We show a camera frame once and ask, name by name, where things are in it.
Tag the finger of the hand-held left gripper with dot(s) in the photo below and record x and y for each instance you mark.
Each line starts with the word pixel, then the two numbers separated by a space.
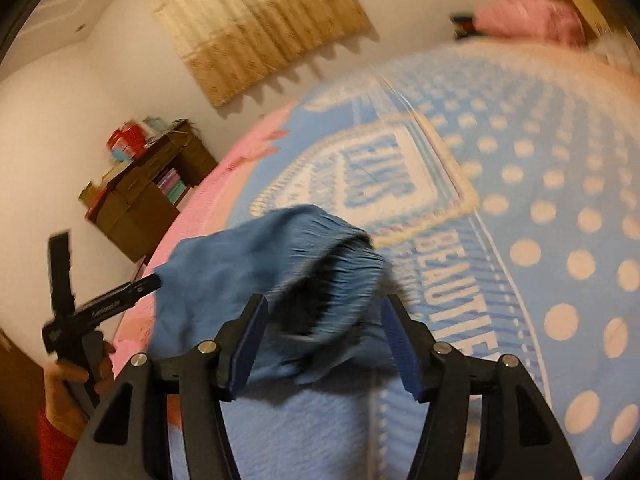
pixel 145 286

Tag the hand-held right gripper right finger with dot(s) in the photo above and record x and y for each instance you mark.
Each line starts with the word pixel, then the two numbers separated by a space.
pixel 400 355

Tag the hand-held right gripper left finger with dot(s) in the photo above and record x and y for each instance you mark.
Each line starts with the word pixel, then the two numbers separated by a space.
pixel 247 355

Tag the blue pants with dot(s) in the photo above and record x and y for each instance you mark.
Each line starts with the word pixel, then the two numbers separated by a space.
pixel 225 265

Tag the person's left forearm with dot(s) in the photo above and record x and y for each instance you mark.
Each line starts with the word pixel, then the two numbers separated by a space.
pixel 52 455

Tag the person's left hand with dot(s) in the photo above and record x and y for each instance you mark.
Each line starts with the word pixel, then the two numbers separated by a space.
pixel 60 405

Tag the brown wooden desk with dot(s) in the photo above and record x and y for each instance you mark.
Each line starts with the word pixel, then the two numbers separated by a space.
pixel 130 220

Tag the stack of pastel boxes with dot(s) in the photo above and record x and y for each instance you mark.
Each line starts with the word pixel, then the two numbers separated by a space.
pixel 171 186

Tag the brown cardboard box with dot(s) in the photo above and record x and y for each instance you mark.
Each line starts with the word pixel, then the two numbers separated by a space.
pixel 92 194

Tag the red gift bag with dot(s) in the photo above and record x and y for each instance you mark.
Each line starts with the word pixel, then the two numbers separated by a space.
pixel 127 140

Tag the pale green paper bag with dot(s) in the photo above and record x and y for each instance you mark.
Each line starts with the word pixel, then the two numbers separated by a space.
pixel 155 125

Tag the bed with patterned sheet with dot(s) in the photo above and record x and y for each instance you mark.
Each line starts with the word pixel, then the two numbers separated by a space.
pixel 525 185

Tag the beige patterned window curtain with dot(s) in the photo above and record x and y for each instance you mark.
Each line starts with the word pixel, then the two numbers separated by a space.
pixel 250 25

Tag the dark clothes pile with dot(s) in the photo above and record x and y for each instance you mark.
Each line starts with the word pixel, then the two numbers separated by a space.
pixel 465 25

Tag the pink folded quilt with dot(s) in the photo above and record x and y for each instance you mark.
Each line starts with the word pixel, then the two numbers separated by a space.
pixel 525 17

